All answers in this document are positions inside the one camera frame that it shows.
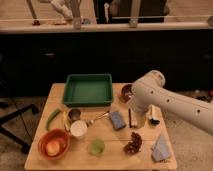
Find blue sponge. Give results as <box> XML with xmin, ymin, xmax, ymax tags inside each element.
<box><xmin>109</xmin><ymin>111</ymin><xmax>126</xmax><ymax>130</ymax></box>

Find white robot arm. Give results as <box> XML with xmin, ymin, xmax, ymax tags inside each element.
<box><xmin>128</xmin><ymin>70</ymin><xmax>213</xmax><ymax>135</ymax></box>

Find metal cup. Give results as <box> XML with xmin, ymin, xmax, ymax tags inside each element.
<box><xmin>68</xmin><ymin>108</ymin><xmax>81</xmax><ymax>122</ymax></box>

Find white cup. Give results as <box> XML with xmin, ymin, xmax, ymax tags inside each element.
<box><xmin>70</xmin><ymin>120</ymin><xmax>87</xmax><ymax>139</ymax></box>

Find green plastic cup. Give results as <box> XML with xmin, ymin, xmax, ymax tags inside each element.
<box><xmin>88</xmin><ymin>139</ymin><xmax>105</xmax><ymax>156</ymax></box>

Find green plastic tray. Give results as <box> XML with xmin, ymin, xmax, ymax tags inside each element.
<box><xmin>62</xmin><ymin>73</ymin><xmax>113</xmax><ymax>107</ymax></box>

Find dark red bowl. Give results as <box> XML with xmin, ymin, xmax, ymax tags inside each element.
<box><xmin>121</xmin><ymin>84</ymin><xmax>133</xmax><ymax>102</ymax></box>

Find brown wooden block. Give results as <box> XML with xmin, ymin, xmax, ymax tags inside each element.
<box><xmin>129</xmin><ymin>109</ymin><xmax>138</xmax><ymax>128</ymax></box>

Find yellow banana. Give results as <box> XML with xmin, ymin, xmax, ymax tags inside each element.
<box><xmin>63</xmin><ymin>112</ymin><xmax>70</xmax><ymax>132</ymax></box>

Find green pepper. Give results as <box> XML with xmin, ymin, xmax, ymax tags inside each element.
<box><xmin>45</xmin><ymin>108</ymin><xmax>61</xmax><ymax>131</ymax></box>

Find bunch of dark grapes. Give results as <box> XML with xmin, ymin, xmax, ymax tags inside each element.
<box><xmin>123</xmin><ymin>132</ymin><xmax>142</xmax><ymax>155</ymax></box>

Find orange bowl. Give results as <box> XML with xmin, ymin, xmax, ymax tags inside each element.
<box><xmin>38</xmin><ymin>129</ymin><xmax>70</xmax><ymax>160</ymax></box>

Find peach coloured fruit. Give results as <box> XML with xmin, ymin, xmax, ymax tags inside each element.
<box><xmin>46</xmin><ymin>141</ymin><xmax>60</xmax><ymax>156</ymax></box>

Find blue folded cloth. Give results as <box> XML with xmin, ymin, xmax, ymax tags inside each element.
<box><xmin>151</xmin><ymin>134</ymin><xmax>171</xmax><ymax>162</ymax></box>

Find black office chair base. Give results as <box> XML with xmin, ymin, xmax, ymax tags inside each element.
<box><xmin>0</xmin><ymin>104</ymin><xmax>39</xmax><ymax>154</ymax></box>

